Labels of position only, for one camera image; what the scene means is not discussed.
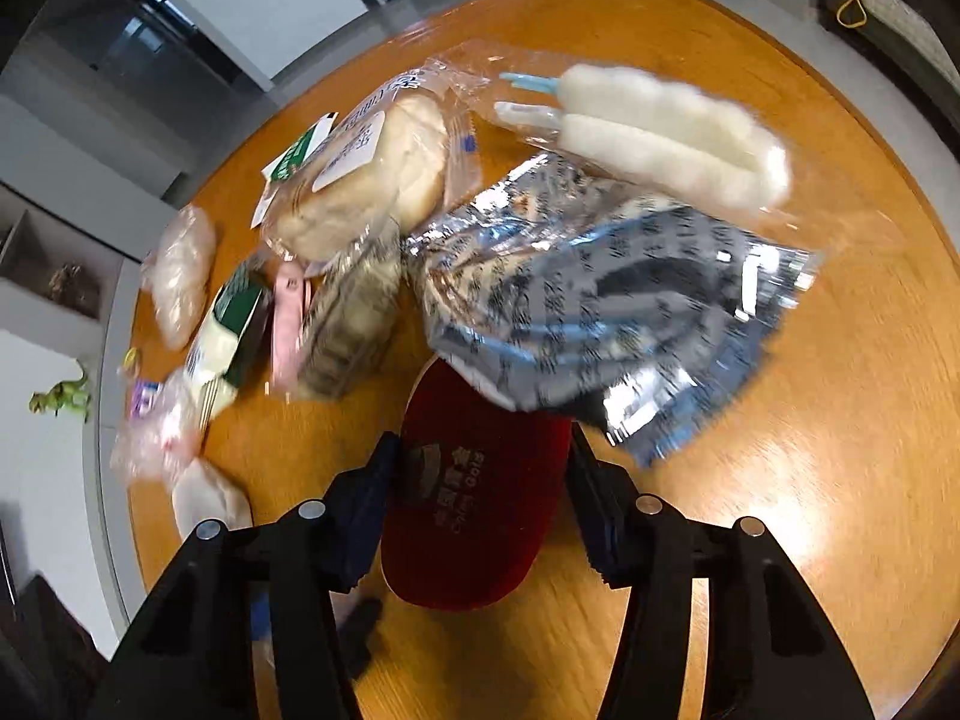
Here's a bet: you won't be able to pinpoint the clear plastic cup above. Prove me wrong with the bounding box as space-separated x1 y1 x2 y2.
171 458 252 539

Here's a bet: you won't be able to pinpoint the bag of pink rubber bands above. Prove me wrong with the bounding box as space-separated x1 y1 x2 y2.
109 367 203 488

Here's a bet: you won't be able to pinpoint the purple puzzle cube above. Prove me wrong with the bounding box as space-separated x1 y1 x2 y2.
128 379 163 419

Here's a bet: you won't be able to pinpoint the small jelly cup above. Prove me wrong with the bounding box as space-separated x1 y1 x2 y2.
119 348 142 380

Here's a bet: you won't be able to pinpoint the red jewelry box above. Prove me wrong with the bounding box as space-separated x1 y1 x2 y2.
381 358 573 613

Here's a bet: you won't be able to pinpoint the green cream snack packet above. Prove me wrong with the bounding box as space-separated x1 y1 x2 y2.
184 255 274 426

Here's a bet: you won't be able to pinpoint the barcode snack wrapper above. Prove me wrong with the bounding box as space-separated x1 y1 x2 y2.
291 219 407 403

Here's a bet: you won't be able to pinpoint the clear bag white contents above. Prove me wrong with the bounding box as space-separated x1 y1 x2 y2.
140 205 217 351

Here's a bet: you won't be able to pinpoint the pink plastic clip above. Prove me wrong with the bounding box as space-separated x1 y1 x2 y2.
270 262 313 395

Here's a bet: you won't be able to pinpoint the silver foil snack bag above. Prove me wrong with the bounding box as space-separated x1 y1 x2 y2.
405 153 818 466

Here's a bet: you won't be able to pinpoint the bagged white fluffy dusters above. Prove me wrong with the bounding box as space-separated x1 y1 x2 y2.
427 39 905 254

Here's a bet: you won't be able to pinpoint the torn green white wrapper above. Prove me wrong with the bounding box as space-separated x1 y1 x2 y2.
251 112 338 229

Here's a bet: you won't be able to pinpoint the bagged bread bun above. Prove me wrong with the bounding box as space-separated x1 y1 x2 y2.
256 62 482 266

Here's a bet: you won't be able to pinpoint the green toy dinosaur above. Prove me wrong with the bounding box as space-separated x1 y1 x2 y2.
28 372 91 419

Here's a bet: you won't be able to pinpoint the dried flower vase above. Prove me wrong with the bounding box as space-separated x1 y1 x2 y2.
46 263 101 319

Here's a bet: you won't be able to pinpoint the white shelf cabinet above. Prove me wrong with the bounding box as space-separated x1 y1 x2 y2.
2 99 174 655

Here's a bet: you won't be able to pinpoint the quilted beige sofa cover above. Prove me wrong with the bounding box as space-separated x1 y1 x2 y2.
859 0 960 93

